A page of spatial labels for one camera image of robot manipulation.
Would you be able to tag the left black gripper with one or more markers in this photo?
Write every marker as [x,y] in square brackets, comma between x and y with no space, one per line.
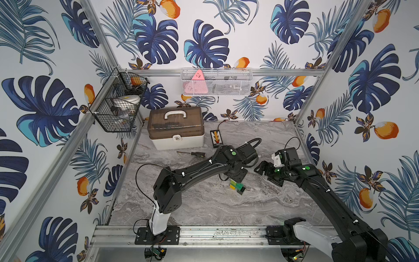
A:
[238,175]

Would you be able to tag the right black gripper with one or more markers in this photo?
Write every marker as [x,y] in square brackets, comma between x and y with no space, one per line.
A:
[269,166]

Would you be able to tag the dark green long lego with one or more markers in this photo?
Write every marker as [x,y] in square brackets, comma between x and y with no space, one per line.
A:
[239,186]

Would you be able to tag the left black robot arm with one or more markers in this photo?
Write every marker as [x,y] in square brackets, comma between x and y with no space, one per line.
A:
[167,190]

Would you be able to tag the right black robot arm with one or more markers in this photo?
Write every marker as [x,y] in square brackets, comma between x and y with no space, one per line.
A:
[355,241]

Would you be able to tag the black remote control box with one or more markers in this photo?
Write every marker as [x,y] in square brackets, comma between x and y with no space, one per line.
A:
[216,138]

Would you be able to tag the brown lidded storage box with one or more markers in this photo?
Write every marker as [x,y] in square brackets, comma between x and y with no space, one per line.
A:
[176,128]

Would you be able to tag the pink triangle object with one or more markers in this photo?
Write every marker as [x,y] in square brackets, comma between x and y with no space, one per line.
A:
[197,85]

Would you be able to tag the white object in basket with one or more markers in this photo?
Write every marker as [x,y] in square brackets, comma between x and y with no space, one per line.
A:
[126,102]

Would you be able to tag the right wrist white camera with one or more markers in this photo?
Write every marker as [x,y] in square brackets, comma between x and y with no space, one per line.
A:
[277,160]

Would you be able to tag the yellow handled screwdriver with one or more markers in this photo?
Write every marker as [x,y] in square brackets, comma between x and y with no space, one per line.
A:
[196,154]

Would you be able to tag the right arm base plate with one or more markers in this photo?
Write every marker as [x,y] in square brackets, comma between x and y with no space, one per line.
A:
[282,235]

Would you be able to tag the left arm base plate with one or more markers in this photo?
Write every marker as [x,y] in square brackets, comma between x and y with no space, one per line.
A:
[157,235]

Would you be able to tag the clear wall shelf tray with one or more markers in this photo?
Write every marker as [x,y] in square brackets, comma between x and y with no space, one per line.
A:
[222,81]

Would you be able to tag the black wire basket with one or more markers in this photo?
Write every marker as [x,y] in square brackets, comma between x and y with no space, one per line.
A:
[118,84]

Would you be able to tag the aluminium front rail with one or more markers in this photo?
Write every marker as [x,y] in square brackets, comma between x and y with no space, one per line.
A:
[195,237]

